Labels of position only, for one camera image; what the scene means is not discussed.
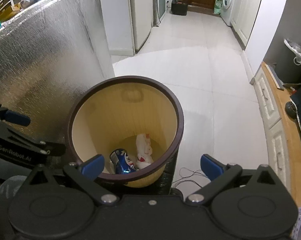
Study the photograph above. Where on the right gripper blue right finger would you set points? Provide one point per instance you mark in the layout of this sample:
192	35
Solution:
221	177

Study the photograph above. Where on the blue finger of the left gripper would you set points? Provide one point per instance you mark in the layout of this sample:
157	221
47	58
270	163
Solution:
17	118

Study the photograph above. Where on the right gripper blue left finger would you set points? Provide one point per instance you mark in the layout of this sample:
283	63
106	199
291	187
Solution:
83	176

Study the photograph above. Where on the beige round trash bin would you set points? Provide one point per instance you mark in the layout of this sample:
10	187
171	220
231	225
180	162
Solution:
113	113

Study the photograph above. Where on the crushed blue can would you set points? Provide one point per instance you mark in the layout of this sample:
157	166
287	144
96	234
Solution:
122	162

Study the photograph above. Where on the white red crumpled wrapper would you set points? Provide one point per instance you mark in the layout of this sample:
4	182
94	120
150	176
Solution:
144	151

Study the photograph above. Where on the silver foil table cover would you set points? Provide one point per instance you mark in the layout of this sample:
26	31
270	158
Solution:
51	54

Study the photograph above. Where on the white drawer sideboard wooden top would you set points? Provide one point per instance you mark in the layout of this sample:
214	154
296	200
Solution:
283	138

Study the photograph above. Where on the black round mouse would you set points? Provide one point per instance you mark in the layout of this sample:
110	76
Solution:
291	110

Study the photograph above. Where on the dark grey pedal bin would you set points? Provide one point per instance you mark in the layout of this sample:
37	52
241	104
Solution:
284	58

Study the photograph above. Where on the black floor box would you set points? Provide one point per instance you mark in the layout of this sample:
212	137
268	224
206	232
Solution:
179	7

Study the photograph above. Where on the green plastic bag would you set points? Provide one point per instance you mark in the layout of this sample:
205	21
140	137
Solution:
217	7

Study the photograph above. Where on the silver refrigerator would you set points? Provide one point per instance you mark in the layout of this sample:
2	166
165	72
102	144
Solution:
142	18

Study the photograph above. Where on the white washing machine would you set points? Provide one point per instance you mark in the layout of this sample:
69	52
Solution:
226	11

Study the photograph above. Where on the white kitchen cabinets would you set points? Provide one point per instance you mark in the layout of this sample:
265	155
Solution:
243	18

